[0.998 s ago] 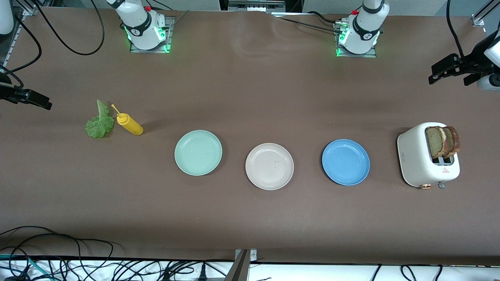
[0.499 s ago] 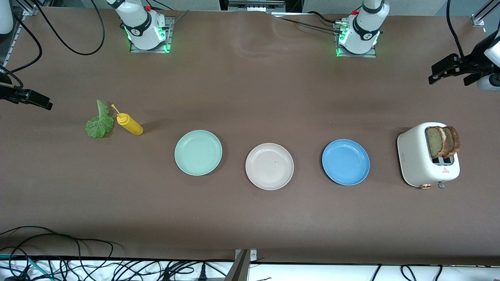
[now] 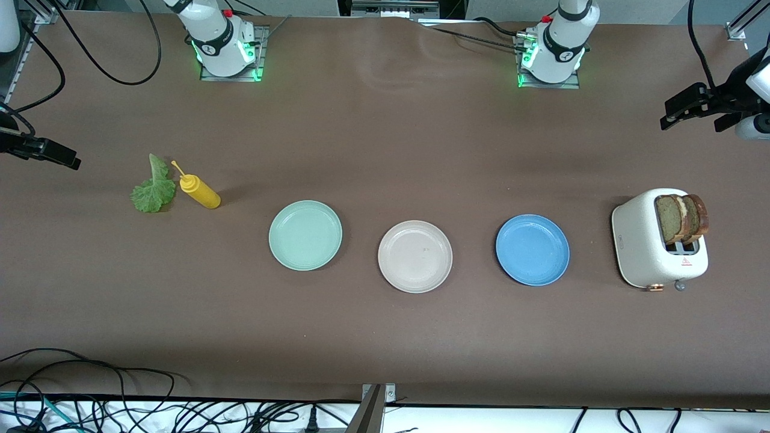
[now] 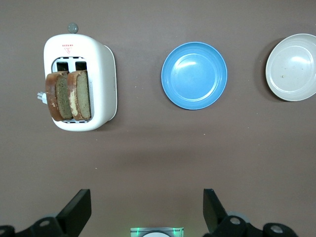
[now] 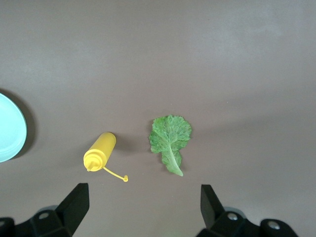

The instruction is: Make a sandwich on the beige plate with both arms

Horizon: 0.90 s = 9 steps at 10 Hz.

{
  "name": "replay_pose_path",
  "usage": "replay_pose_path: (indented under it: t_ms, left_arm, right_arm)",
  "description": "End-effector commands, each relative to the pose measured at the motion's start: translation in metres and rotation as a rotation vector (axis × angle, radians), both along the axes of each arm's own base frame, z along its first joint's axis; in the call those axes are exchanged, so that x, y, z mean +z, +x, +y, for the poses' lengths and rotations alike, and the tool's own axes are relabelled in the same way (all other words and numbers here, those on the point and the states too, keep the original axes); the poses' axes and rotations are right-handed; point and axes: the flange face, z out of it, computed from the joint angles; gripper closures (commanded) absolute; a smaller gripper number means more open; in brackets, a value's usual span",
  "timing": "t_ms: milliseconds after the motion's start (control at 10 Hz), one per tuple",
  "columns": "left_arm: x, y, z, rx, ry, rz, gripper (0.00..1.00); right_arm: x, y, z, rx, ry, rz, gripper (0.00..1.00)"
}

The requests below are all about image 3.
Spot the aluminium frame profile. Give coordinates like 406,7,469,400
0,27,32,118
21,0,79,25
727,0,770,41

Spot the light brown bread slice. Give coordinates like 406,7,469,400
654,194,689,244

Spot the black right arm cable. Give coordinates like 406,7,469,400
0,0,162,138

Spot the white toaster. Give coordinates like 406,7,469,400
611,188,709,292

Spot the yellow squeeze bottle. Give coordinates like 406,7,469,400
171,160,222,210

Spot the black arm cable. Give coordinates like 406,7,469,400
0,0,162,138
688,0,716,91

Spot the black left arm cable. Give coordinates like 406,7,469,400
688,0,716,91

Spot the teal cable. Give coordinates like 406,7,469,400
0,391,67,433

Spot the grey metal bracket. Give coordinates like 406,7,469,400
346,383,396,433

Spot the mint green plate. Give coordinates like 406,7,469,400
268,200,343,272

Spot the beige plate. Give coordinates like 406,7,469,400
377,220,454,294

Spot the dark crust bread slice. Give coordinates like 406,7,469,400
682,194,710,244

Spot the grey metal fixture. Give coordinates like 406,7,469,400
351,0,440,19

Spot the green lettuce leaf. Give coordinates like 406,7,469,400
130,153,177,213

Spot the blue plate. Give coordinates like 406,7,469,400
495,214,571,287

